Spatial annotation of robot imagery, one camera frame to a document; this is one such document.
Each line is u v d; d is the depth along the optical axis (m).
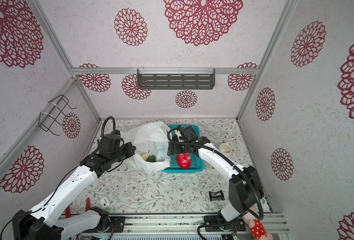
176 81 0.97
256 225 0.67
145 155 0.94
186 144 0.60
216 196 0.81
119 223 0.74
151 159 0.90
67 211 0.41
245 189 0.44
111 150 0.59
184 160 0.88
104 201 0.80
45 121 0.73
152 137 0.86
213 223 0.73
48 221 0.40
